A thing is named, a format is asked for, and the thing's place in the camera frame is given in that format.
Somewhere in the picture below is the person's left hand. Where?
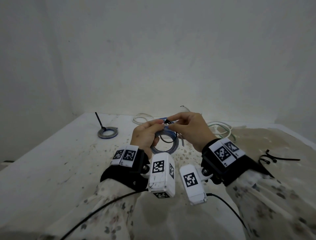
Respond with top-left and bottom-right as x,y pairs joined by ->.
130,120 -> 165,159

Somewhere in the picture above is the person's right hand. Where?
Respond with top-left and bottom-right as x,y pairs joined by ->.
168,112 -> 218,153

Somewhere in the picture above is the thin clear cable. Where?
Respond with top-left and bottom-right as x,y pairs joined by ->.
133,105 -> 193,125

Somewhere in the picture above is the clear blue-striped cable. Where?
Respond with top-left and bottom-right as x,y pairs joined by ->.
150,122 -> 180,155
97,127 -> 119,139

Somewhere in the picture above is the white cable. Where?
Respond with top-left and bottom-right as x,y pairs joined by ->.
207,121 -> 237,142

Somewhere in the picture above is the bundle of black cable ties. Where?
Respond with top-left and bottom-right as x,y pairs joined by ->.
258,149 -> 301,165

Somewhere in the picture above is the person's left forearm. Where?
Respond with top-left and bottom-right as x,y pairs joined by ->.
37,178 -> 148,240

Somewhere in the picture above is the person's right forearm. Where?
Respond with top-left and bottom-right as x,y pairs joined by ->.
226,170 -> 316,240

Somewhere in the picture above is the black left wristband with markers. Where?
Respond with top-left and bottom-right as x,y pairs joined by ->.
100,145 -> 150,192

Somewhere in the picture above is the black wristband with markers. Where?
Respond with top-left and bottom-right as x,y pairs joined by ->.
100,145 -> 150,192
200,138 -> 275,187

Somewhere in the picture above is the black right wristband with markers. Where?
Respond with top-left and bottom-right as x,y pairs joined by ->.
200,138 -> 275,187

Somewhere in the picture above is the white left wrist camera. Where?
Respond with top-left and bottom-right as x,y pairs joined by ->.
147,152 -> 176,199

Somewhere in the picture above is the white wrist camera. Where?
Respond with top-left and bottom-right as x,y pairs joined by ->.
179,165 -> 214,206
147,152 -> 176,199

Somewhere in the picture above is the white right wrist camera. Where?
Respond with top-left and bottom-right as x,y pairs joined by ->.
179,165 -> 214,206

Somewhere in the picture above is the black left camera lead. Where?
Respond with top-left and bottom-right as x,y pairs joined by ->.
60,190 -> 148,240

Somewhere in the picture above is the black camera lead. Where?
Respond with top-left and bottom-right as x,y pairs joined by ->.
206,193 -> 247,229
60,190 -> 148,240

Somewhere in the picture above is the black right camera lead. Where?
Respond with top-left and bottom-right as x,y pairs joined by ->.
206,193 -> 247,229

